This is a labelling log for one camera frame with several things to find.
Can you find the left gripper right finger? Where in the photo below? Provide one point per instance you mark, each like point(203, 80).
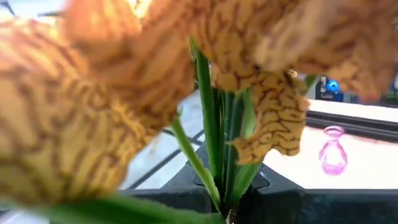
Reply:
point(311, 208)

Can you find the black box device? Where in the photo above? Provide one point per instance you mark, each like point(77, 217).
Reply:
point(332, 85)

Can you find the yellow artificial flower bunch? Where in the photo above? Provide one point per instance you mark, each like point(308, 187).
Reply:
point(77, 109)

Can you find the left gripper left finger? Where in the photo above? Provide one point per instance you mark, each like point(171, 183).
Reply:
point(168, 192)

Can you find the pink glass vase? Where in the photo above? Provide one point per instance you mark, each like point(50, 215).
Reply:
point(333, 155)

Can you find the black aluminium table frame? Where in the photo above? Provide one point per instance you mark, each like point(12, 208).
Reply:
point(357, 124)

